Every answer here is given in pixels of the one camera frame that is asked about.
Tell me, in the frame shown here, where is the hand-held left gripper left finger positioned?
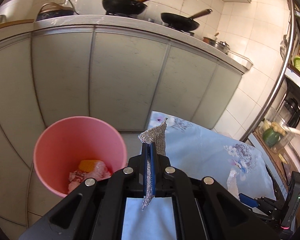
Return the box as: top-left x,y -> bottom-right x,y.
19,143 -> 152,240

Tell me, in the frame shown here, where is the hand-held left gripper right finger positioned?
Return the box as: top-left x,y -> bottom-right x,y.
151,143 -> 283,240

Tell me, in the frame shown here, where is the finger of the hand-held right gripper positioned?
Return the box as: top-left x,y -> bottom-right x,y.
250,205 -> 281,224
238,193 -> 278,209

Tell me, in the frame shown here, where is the white crinkled plastic strip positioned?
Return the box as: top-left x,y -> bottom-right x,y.
226,168 -> 240,197

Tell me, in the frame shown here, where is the silver mesh scouring cloth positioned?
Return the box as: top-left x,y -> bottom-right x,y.
138,117 -> 169,212

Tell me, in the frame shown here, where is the clear plastic wrap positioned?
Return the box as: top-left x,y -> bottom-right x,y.
89,161 -> 112,181

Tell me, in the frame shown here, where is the yellow foam net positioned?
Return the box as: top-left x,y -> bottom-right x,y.
78,158 -> 101,173

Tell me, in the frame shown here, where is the red printed plastic bag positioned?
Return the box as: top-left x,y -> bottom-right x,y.
67,170 -> 91,193

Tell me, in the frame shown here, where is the pink plastic bucket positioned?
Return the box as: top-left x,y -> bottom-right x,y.
33,116 -> 128,198

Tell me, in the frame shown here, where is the brown cardboard sheet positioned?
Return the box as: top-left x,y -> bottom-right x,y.
252,130 -> 300,196

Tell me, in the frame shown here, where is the blue floral tablecloth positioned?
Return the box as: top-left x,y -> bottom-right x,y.
121,110 -> 290,240

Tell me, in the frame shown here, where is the green bell pepper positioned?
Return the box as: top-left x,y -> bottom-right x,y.
262,128 -> 280,148

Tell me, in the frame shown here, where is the ginger root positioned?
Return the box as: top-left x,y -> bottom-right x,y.
271,121 -> 286,134

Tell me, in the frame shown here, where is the clear plastic container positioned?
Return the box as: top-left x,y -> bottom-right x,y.
261,106 -> 298,154

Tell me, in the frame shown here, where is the grey kitchen cabinet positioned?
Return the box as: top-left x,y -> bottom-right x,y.
0,25 -> 243,205

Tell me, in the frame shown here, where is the white plastic container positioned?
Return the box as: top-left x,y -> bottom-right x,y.
227,50 -> 254,71

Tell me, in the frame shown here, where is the steel pot with lid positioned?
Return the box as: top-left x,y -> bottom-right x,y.
213,40 -> 231,54

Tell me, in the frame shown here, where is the gas stove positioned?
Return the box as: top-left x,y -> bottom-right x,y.
106,11 -> 198,34

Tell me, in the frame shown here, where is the black wok with brown handle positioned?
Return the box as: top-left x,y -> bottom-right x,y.
160,8 -> 213,32

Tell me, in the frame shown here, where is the black wok with wooden handle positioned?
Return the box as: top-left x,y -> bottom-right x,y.
101,0 -> 166,16

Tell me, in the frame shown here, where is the dark bag with tan handles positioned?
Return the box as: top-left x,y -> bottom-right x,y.
35,2 -> 75,22

